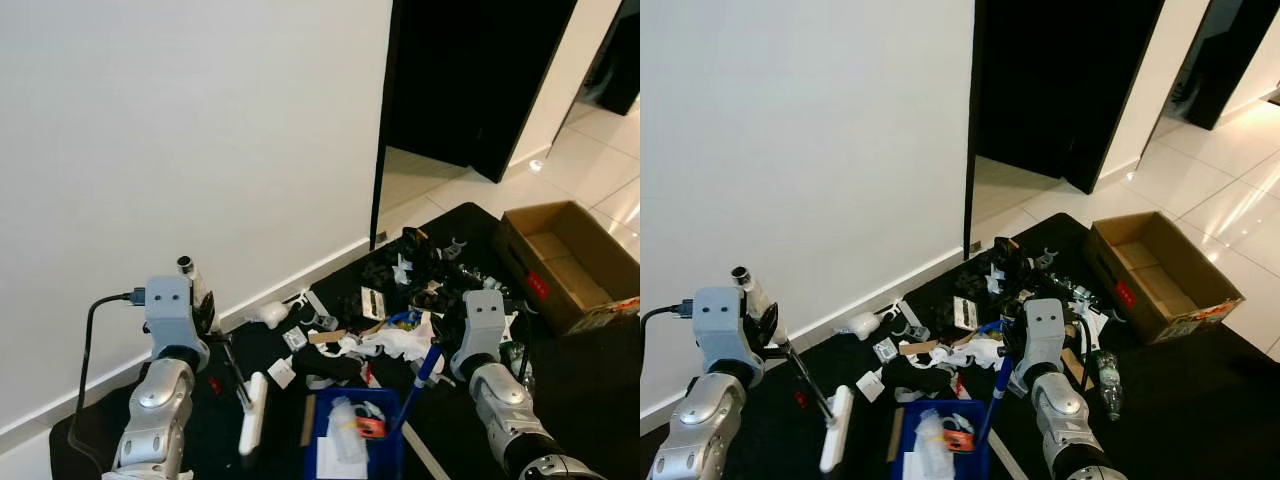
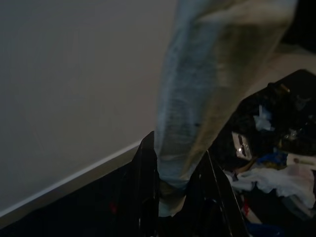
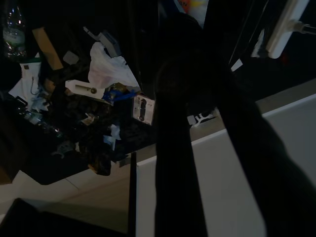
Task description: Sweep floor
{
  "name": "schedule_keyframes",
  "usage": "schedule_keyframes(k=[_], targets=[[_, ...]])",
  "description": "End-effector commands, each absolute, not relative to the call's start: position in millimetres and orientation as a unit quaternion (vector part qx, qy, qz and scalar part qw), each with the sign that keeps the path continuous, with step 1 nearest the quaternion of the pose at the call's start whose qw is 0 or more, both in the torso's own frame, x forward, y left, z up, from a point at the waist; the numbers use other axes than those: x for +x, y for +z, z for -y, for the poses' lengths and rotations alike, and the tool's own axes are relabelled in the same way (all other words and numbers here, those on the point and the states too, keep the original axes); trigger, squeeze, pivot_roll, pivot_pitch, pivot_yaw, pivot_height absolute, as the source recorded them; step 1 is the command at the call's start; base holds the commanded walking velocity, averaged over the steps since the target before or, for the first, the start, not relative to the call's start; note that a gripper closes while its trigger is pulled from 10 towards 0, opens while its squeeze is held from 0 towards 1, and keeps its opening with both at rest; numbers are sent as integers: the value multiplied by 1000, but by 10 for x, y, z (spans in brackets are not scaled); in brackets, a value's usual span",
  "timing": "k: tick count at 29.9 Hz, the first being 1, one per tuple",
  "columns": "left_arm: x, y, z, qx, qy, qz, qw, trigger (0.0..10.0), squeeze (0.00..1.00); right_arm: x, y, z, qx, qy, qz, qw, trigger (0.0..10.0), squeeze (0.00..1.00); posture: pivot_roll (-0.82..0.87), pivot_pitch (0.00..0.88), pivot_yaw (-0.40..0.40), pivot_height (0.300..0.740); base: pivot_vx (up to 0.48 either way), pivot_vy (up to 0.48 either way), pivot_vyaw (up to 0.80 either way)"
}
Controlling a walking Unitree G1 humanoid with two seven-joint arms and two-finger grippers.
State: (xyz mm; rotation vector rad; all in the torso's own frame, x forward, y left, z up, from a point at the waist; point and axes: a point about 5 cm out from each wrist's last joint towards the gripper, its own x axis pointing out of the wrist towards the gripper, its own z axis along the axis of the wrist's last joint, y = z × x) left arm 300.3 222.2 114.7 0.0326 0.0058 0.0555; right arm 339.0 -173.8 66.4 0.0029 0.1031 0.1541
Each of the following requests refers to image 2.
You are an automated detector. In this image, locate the white crumpled plastic bag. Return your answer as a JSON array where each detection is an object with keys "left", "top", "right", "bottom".
[{"left": 231, "top": 164, "right": 316, "bottom": 214}]

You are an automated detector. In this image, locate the pale blue beige broom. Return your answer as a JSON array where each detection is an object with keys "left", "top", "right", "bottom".
[{"left": 154, "top": 0, "right": 299, "bottom": 218}]

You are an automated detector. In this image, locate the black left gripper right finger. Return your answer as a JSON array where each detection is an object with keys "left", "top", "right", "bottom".
[{"left": 182, "top": 150, "right": 249, "bottom": 237}]

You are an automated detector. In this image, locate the blue yellow snack wrapper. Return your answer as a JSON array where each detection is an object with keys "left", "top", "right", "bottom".
[{"left": 256, "top": 150, "right": 289, "bottom": 171}]

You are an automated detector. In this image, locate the white skirting board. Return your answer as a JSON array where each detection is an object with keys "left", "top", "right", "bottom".
[{"left": 0, "top": 144, "right": 142, "bottom": 229}]

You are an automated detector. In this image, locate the dark blue plastic piece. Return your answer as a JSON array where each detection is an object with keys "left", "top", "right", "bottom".
[{"left": 246, "top": 222, "right": 286, "bottom": 237}]

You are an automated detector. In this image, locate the pale blue crumpled tissue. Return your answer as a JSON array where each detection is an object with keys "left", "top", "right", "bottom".
[{"left": 253, "top": 105, "right": 273, "bottom": 131}]

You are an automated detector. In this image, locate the silver foil packet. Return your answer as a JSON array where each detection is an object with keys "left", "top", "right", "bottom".
[{"left": 231, "top": 131, "right": 253, "bottom": 161}]

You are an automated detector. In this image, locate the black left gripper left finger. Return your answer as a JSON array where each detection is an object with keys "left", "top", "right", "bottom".
[{"left": 118, "top": 130, "right": 159, "bottom": 237}]

